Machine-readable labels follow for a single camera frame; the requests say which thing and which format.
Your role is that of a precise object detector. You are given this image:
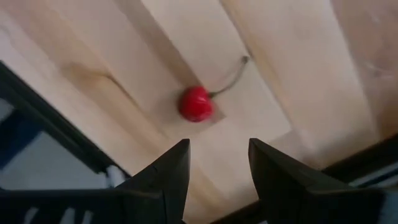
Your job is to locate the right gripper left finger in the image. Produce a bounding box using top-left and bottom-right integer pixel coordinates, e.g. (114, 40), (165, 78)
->
(0, 139), (191, 224)

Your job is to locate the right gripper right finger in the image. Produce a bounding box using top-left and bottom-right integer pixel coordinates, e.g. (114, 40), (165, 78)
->
(248, 138), (387, 224)

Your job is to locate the red toy cherry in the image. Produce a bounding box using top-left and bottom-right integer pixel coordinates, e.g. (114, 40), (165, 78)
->
(178, 55), (250, 123)

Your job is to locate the black aluminium table frame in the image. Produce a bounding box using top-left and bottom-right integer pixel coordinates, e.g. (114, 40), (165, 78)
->
(0, 60), (398, 224)

